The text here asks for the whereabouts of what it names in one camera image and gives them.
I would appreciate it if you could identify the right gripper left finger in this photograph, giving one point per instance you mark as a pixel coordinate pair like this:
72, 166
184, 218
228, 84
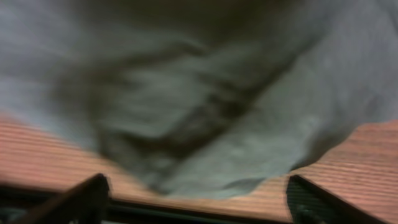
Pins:
85, 203

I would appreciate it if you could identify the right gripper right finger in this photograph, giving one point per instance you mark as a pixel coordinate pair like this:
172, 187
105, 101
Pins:
308, 203

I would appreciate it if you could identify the grey shorts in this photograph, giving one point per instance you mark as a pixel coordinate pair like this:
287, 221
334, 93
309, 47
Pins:
202, 99

